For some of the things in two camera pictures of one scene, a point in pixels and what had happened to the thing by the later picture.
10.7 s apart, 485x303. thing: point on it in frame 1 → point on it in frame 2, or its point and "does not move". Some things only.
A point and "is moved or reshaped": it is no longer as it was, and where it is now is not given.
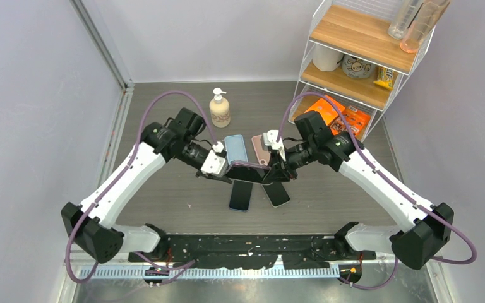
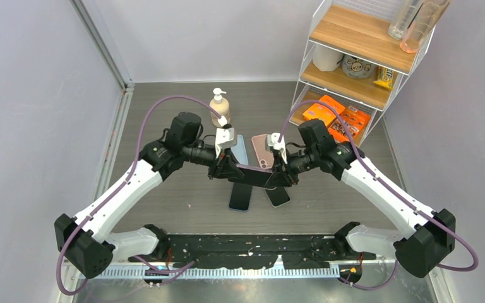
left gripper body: x=200 y=174 → x=215 y=168
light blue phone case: x=235 y=148 does not move
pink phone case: x=263 y=156 does not move
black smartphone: x=276 y=194 does not move
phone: x=240 y=196 does not move
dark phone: x=247 y=172 is moved or reshaped
